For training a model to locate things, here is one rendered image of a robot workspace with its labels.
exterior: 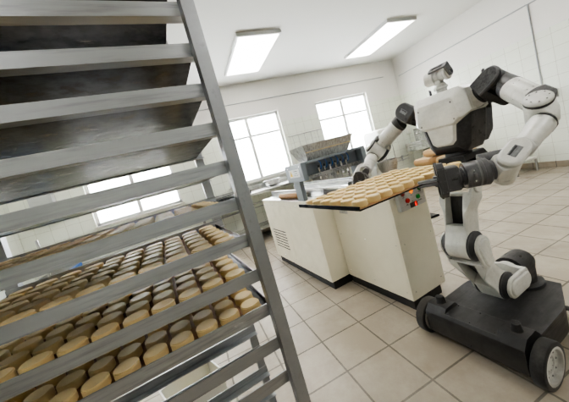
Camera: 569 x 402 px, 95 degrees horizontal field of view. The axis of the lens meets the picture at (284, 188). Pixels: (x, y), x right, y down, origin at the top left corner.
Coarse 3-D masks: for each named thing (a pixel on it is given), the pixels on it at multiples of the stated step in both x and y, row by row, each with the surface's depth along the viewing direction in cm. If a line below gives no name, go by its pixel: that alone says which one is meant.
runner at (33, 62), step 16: (80, 48) 50; (96, 48) 51; (112, 48) 52; (128, 48) 53; (144, 48) 54; (160, 48) 56; (176, 48) 57; (0, 64) 45; (16, 64) 46; (32, 64) 46; (48, 64) 47; (64, 64) 48; (80, 64) 50; (96, 64) 51; (112, 64) 53; (128, 64) 54; (144, 64) 56; (160, 64) 58
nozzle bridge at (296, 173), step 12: (324, 156) 232; (336, 156) 246; (360, 156) 251; (288, 168) 244; (300, 168) 223; (312, 168) 235; (336, 168) 240; (288, 180) 251; (300, 180) 229; (300, 192) 236
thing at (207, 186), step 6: (198, 162) 98; (204, 186) 99; (210, 186) 100; (204, 192) 100; (210, 192) 100; (252, 324) 105; (252, 342) 105; (258, 342) 106; (252, 348) 105; (258, 366) 106
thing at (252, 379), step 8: (264, 368) 106; (248, 376) 103; (256, 376) 104; (264, 376) 104; (240, 384) 102; (248, 384) 102; (224, 392) 99; (232, 392) 100; (240, 392) 100; (208, 400) 97; (216, 400) 98; (224, 400) 98
